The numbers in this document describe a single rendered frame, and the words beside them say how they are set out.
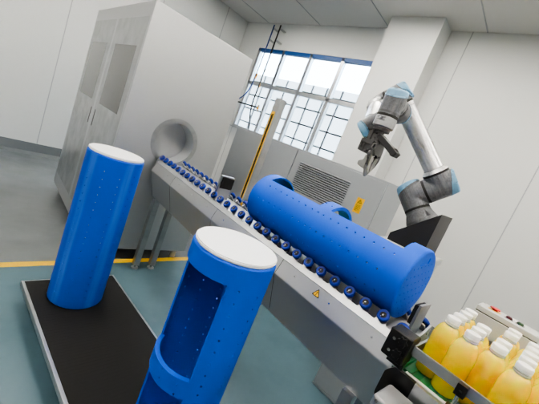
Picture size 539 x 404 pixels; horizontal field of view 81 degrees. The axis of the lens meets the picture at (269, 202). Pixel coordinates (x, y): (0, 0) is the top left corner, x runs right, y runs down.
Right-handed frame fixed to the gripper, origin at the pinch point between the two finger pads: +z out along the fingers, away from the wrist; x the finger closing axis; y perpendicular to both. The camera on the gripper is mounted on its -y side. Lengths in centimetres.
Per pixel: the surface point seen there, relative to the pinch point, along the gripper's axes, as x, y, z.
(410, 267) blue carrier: 12.0, -36.5, 24.2
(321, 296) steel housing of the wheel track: 13, -11, 53
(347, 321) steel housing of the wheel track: 13, -26, 54
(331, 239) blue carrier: 14.1, -5.8, 29.4
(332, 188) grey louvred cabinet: -139, 109, 22
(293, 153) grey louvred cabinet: -133, 171, 3
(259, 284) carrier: 55, -14, 43
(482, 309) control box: -24, -55, 32
